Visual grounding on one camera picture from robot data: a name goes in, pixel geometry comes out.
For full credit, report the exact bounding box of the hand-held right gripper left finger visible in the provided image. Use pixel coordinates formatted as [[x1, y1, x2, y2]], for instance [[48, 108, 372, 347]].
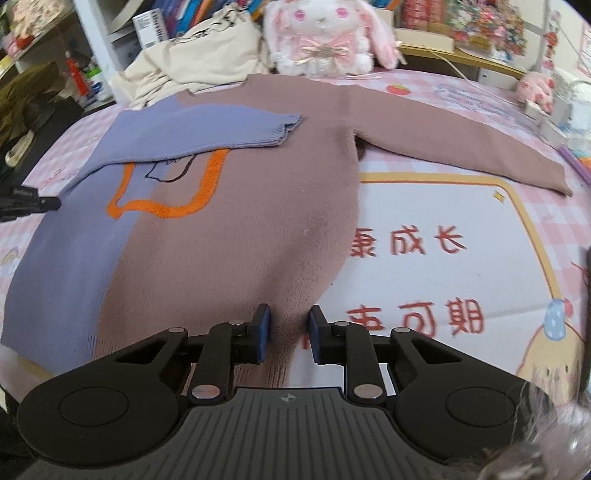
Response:
[[110, 303, 271, 403]]

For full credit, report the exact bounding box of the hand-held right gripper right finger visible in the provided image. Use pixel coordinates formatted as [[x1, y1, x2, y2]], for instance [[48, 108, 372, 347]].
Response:
[[308, 305, 467, 401]]

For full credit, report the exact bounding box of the purple and brown sweater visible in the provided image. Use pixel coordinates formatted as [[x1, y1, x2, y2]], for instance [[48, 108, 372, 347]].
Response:
[[0, 73, 573, 388]]

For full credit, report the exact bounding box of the white wristwatch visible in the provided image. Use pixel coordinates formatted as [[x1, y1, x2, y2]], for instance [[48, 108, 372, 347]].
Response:
[[4, 131, 35, 167]]

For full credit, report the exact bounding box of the olive green cloth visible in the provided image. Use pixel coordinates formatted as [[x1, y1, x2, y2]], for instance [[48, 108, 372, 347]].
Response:
[[0, 62, 70, 144]]

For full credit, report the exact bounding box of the white bottle with blue label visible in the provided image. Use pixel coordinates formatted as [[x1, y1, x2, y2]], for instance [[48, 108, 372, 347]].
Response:
[[83, 65, 114, 104]]

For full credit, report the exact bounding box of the red tassel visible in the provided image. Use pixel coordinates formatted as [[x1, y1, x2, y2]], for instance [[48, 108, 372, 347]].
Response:
[[65, 51, 88, 95]]

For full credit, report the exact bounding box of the pink flower bouquet toy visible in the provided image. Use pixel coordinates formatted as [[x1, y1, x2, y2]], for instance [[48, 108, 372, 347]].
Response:
[[9, 0, 42, 51]]

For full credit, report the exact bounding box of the white bookshelf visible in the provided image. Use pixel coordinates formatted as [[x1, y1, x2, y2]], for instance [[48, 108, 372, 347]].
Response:
[[74, 0, 139, 75]]

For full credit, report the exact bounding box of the white printed box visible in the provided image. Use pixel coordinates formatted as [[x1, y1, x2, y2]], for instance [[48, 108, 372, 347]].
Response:
[[132, 9, 167, 49]]

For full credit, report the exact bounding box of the cream canvas tote bag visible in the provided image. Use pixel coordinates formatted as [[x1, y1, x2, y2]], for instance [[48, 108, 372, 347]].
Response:
[[111, 7, 273, 112]]

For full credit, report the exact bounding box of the row of colourful books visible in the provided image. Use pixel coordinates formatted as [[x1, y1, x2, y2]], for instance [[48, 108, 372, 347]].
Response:
[[152, 0, 278, 38]]

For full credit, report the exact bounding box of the fluffy grey sleeve cuff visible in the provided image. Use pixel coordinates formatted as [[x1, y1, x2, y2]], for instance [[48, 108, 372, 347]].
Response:
[[471, 378, 591, 480]]

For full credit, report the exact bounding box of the dark flat device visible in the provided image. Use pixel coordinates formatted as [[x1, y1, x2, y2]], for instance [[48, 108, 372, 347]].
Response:
[[583, 247, 591, 402]]

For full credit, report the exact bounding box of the white pink plush bunny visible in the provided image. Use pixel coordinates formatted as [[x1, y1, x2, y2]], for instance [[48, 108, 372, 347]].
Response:
[[262, 0, 402, 77]]

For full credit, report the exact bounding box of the beige wooden desk shelf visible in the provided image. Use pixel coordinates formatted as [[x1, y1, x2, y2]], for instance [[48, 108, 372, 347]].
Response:
[[397, 28, 527, 79]]

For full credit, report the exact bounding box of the white power strip with chargers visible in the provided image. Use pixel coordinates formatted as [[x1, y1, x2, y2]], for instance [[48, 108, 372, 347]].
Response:
[[524, 69, 591, 148]]

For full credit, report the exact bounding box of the pink plush pig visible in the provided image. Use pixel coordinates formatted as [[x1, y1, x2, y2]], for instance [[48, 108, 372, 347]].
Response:
[[515, 71, 555, 114]]

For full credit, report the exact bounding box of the red boxed book set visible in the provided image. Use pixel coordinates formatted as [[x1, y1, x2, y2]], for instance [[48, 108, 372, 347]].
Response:
[[399, 0, 448, 31]]

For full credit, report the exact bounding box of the colourful beaded flower ornament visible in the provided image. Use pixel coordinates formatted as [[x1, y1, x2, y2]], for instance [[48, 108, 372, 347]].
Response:
[[445, 0, 527, 56]]

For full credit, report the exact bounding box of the thin white wire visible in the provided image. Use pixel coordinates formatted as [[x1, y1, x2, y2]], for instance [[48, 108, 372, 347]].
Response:
[[427, 46, 522, 100]]

